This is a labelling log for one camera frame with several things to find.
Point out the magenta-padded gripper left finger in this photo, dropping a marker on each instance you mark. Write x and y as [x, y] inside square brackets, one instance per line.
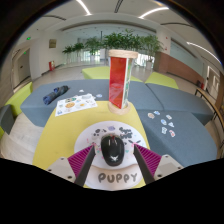
[80, 160]

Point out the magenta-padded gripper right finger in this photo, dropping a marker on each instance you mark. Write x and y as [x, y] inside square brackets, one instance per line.
[151, 159]

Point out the black computer mouse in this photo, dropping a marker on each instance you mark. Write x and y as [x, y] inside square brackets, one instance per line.
[112, 150]

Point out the round white printed mouse pad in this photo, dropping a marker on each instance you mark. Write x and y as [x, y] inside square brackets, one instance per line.
[113, 178]

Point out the small sticker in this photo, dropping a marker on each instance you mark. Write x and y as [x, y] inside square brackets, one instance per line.
[163, 122]
[151, 115]
[81, 90]
[156, 112]
[164, 130]
[99, 95]
[172, 133]
[171, 124]
[168, 117]

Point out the white sticker sheet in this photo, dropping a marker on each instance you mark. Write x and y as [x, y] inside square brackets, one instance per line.
[76, 105]

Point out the large gray bench seat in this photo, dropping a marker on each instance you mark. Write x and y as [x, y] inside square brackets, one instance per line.
[36, 106]

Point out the lime green bench seat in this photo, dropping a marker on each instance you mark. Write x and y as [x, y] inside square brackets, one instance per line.
[95, 72]
[18, 99]
[161, 80]

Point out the small gray seat block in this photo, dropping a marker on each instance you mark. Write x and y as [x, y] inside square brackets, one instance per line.
[6, 119]

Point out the dark framed chair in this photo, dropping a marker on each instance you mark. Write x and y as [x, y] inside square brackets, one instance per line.
[218, 100]

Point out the brown wooden counter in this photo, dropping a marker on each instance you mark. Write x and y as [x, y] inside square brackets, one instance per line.
[176, 66]

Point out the red fire extinguisher box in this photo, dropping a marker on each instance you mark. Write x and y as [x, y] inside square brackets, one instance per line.
[51, 65]

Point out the row of potted plants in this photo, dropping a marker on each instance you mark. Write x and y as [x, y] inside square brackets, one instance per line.
[121, 40]

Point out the green exit sign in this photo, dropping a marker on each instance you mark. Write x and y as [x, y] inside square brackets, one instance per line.
[28, 38]

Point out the ceiling strip lights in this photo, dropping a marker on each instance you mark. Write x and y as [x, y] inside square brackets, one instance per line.
[153, 11]

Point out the brown wall plaque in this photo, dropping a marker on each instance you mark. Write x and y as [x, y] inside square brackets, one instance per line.
[52, 43]

